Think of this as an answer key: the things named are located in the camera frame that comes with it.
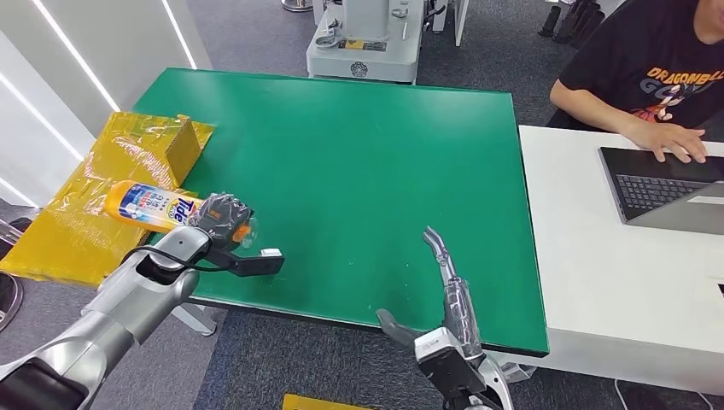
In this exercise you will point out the person's hand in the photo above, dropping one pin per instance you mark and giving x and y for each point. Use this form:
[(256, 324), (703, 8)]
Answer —
[(670, 140)]

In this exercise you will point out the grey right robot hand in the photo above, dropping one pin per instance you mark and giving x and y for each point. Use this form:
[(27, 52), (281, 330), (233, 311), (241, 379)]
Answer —
[(459, 308)]

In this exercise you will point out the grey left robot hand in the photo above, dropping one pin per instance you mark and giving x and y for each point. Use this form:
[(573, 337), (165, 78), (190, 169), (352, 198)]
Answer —
[(223, 218)]

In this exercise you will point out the orange detergent bottle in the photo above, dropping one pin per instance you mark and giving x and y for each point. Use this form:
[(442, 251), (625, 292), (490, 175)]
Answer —
[(150, 206)]

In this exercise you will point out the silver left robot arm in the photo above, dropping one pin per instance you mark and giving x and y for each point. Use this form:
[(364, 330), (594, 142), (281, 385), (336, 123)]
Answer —
[(130, 305)]

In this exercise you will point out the dark grey laptop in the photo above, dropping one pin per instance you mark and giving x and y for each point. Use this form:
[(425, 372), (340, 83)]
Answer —
[(650, 189)]

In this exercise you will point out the white table leg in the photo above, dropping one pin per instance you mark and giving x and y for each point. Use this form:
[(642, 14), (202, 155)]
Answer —
[(195, 319), (517, 372)]

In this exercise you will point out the person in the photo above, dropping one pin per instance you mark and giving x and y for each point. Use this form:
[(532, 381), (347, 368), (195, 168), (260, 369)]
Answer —
[(639, 56)]

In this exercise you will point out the yellow film-wrapped cardboard box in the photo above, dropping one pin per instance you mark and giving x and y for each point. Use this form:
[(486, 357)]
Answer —
[(73, 237)]

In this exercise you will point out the black equipment pile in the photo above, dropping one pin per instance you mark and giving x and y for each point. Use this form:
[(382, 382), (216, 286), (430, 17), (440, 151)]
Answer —
[(574, 21)]

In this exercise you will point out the yellow sheet on floor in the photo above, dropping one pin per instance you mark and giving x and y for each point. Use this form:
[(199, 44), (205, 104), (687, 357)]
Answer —
[(317, 403)]

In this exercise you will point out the grey machine base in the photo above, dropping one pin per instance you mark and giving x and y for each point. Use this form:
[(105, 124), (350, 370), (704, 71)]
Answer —
[(365, 59)]

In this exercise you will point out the round metal stand base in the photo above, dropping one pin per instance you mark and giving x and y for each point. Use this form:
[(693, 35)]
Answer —
[(297, 5)]

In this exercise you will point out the round black floor base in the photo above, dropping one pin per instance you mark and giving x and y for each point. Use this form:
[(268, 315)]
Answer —
[(8, 300)]

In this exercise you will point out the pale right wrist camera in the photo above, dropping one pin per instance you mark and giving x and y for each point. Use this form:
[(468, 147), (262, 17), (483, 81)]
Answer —
[(447, 362)]

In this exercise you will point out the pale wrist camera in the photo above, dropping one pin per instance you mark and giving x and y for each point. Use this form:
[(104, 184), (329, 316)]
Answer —
[(260, 261), (447, 362)]

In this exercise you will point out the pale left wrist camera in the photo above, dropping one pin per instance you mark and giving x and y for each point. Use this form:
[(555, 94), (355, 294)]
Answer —
[(260, 261)]

